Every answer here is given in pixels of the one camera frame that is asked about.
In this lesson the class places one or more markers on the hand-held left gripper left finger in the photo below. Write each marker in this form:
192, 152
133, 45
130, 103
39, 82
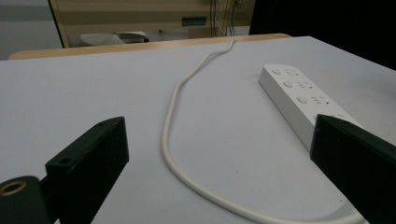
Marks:
90, 161

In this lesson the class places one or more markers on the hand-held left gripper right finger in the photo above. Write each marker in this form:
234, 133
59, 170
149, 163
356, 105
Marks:
355, 161

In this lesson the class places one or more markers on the white power strip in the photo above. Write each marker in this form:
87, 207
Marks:
295, 99

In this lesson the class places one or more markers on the white chair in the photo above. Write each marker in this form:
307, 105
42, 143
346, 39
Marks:
112, 38

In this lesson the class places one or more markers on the black curtain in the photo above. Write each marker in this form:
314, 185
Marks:
327, 25

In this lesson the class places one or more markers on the wooden cabinet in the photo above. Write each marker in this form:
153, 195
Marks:
149, 15

